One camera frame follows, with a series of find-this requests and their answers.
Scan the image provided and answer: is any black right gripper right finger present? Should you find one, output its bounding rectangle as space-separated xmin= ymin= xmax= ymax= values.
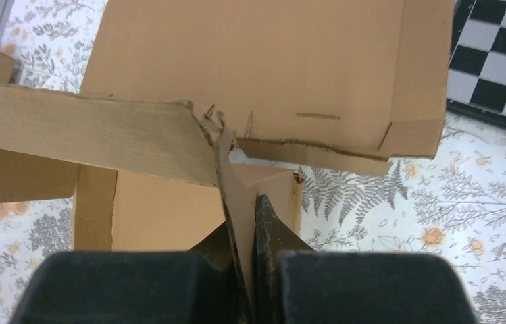
xmin=255 ymin=195 xmax=476 ymax=323

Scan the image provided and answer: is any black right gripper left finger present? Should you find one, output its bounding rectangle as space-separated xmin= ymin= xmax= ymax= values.
xmin=11 ymin=225 xmax=249 ymax=324

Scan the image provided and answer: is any floral patterned table mat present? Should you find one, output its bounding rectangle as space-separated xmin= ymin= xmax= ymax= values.
xmin=0 ymin=1 xmax=506 ymax=323

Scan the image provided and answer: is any brown flat cardboard sheet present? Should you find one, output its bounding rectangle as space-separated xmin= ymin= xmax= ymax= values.
xmin=80 ymin=1 xmax=455 ymax=176

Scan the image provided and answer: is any black white checkerboard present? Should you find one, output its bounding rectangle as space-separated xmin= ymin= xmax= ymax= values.
xmin=447 ymin=0 xmax=506 ymax=128

